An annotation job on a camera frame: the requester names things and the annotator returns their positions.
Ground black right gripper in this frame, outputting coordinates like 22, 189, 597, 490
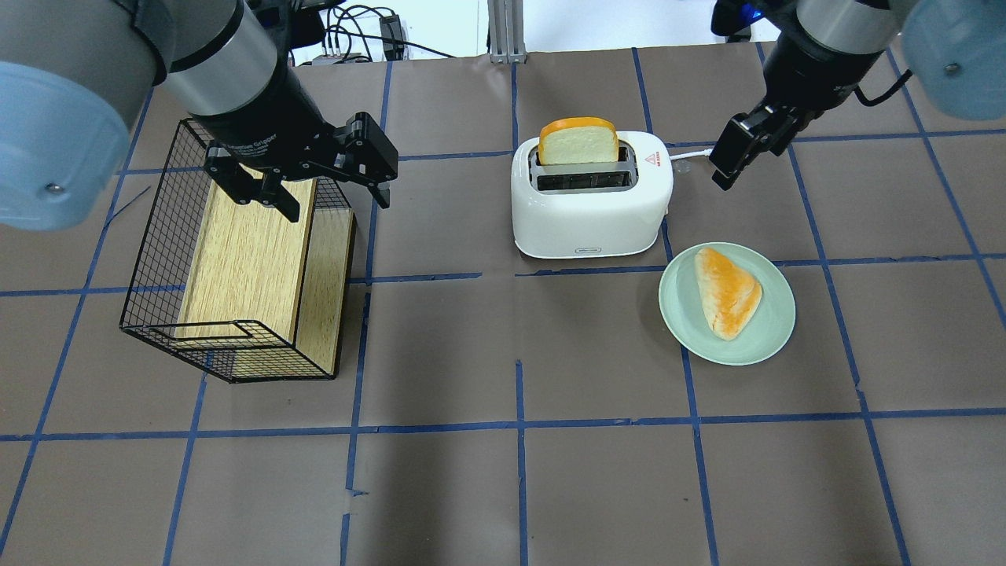
709, 20, 865, 191

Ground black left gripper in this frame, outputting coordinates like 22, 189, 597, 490
192, 75, 399, 223

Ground white toaster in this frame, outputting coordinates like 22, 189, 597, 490
510, 131, 674, 260

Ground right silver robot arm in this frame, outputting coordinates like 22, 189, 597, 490
709, 1, 1005, 190

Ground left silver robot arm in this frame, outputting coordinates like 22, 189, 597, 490
1, 1, 398, 230

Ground bread slice in toaster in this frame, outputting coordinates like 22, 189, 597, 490
538, 117, 619, 166

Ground wooden box in basket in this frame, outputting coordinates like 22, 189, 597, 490
171, 177, 355, 382

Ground triangular bread on plate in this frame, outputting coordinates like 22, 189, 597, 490
694, 247, 764, 341

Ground green plate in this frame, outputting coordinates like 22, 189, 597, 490
658, 241, 795, 366

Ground white power cord with plug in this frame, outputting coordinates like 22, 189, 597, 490
666, 148, 716, 172

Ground black wire basket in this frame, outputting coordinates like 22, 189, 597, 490
119, 119, 356, 383

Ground coiled black cables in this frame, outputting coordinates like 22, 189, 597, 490
291, 4, 457, 65

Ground aluminium frame post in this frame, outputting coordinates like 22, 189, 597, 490
487, 0, 527, 64

